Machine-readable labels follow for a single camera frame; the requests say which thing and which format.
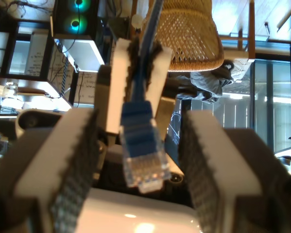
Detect blue network cable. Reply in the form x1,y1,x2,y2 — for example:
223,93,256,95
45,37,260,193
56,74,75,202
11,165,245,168
120,0,172,194

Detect grey crumpled garment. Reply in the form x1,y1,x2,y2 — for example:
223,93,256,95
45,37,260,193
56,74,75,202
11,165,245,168
175,59,235,104

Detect white side table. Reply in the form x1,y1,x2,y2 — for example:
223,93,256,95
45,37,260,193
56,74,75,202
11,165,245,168
53,36,105,73

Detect woven wicker chair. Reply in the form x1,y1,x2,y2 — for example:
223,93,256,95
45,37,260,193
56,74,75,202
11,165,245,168
145,0,225,73

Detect black computer tower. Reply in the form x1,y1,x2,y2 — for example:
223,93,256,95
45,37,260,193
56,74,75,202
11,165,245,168
50,0,100,39

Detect clear glass jar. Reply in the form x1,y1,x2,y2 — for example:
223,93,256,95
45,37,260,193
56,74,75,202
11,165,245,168
3,81,20,98

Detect white handwritten whiteboard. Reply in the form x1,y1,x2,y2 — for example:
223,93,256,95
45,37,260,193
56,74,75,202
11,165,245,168
24,30,50,76

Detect camera bar on white bracket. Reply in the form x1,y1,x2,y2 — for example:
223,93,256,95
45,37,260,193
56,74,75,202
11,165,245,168
15,108,72,141

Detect wooden frame stool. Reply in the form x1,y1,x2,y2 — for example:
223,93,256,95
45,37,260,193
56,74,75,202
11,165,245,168
218,0,271,63

